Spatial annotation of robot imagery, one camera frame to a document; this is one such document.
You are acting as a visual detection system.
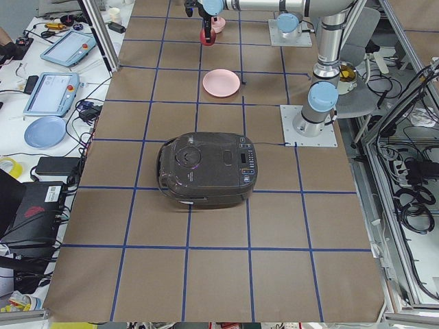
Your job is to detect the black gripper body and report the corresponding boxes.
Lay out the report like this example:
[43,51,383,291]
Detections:
[199,3,213,19]

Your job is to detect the pink bowl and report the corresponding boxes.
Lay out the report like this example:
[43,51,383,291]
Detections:
[211,16,226,34]

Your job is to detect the red apple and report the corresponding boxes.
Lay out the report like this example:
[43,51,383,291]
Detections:
[200,29,217,47]

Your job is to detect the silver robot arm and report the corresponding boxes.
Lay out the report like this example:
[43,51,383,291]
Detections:
[276,12,303,38]
[185,1,356,138]

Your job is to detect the pink plate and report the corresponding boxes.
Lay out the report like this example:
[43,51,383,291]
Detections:
[202,69,241,98]

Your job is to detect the white bowl yellow contents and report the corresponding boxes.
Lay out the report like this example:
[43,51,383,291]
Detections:
[337,62,358,95]

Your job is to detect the blue plate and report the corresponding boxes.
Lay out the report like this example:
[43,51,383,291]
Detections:
[24,116,67,149]

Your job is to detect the upper blue teach pendant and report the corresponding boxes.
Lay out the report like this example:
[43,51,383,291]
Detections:
[40,31,97,67]

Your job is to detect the blue teach pendant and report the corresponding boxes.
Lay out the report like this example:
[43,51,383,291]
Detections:
[40,31,97,67]
[23,72,80,117]

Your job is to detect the dark brown rice cooker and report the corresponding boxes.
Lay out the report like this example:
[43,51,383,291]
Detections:
[156,132,258,206]

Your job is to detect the grey office chair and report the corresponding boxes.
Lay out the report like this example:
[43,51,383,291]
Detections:
[336,7,380,119]

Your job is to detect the lower blue teach pendant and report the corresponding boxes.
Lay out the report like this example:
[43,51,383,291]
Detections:
[23,72,80,117]

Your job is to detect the black smartphone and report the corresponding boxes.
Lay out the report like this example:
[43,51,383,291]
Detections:
[23,75,39,95]

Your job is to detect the black power adapter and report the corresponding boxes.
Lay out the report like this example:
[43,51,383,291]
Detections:
[35,157,80,176]

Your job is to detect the yellow tape roll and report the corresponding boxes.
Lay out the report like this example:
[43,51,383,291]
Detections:
[0,157,23,179]

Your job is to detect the black computer box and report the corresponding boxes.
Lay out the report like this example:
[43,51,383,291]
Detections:
[1,179,66,248]

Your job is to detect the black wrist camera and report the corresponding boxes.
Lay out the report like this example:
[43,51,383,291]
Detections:
[184,0,198,18]

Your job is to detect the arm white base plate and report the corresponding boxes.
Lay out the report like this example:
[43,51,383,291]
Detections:
[280,105,337,147]
[268,19,312,47]

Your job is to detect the aluminium frame post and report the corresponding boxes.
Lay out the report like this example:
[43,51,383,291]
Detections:
[78,0,119,73]

